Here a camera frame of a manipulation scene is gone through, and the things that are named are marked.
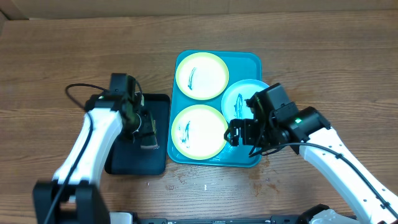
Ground yellow-rimmed plate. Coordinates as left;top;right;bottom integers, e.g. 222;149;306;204
175;52;229;100
170;105;228;160

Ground teal plastic tray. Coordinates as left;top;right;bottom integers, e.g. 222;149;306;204
167;51;262;168

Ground light blue plate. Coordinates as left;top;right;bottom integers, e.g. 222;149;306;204
221;79;269;123

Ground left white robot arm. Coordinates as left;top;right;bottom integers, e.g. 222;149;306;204
32;89;157;223

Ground black plastic tray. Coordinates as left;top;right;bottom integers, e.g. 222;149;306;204
104;93;170;175

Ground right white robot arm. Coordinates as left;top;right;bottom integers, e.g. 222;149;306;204
224;93;397;223

